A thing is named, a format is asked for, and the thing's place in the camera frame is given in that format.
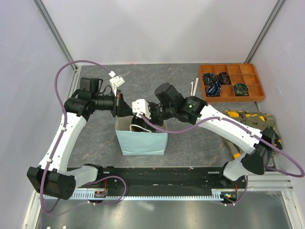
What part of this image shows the blue striped rolled tie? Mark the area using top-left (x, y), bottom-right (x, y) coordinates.
top-left (205, 82), bottom-right (222, 97)

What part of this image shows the green yellow rolled tie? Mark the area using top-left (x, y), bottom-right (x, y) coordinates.
top-left (233, 83), bottom-right (249, 96)

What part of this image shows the camouflage folded cloth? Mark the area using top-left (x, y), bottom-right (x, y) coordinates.
top-left (223, 110), bottom-right (283, 150)

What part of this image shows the black plastic cup lid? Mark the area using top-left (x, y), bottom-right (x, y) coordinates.
top-left (130, 116), bottom-right (152, 133)

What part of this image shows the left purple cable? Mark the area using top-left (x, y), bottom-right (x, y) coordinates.
top-left (39, 59), bottom-right (127, 217)

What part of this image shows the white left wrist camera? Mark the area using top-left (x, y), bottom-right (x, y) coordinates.
top-left (108, 71), bottom-right (125, 95)

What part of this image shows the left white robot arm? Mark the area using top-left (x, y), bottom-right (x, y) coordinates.
top-left (27, 76), bottom-right (132, 200)

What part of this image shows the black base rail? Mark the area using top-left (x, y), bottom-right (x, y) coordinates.
top-left (69, 164), bottom-right (248, 194)

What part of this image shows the orange compartment tray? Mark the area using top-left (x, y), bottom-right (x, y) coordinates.
top-left (198, 63), bottom-right (265, 103)

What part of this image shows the slotted cable duct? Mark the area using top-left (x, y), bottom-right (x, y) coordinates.
top-left (44, 189), bottom-right (236, 203)

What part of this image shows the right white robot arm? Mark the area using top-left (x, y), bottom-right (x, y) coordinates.
top-left (149, 83), bottom-right (275, 188)

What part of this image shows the purple cable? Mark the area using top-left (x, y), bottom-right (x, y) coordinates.
top-left (39, 59), bottom-right (127, 217)
top-left (139, 113), bottom-right (305, 206)

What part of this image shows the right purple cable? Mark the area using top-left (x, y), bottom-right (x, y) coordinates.
top-left (139, 113), bottom-right (305, 206)

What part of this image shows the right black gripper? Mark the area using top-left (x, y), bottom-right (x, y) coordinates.
top-left (142, 102), bottom-right (175, 134)

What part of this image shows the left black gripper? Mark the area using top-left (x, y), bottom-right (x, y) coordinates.
top-left (92, 89), bottom-right (133, 118)

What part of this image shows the dark blue rolled tie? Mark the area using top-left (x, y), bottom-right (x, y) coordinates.
top-left (203, 73), bottom-right (218, 85)

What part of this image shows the black brown rolled tie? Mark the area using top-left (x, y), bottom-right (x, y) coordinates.
top-left (218, 72), bottom-right (231, 85)

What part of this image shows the white and blue paper bag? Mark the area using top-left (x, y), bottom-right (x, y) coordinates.
top-left (115, 116), bottom-right (168, 156)

